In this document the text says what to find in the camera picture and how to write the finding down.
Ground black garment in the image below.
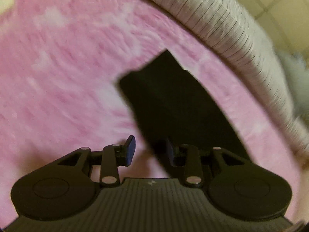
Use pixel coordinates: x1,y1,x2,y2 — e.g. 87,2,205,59
117,49,250,178

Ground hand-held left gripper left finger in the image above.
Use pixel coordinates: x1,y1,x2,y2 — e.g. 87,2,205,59
58,135,137,188

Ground pink floral bedsheet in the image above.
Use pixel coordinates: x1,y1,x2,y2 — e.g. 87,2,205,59
0,0,309,224

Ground white ribbed quilt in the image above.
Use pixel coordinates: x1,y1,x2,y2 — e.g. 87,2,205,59
116,0,309,160

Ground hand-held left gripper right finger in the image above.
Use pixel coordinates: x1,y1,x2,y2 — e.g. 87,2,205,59
166,139,250,188

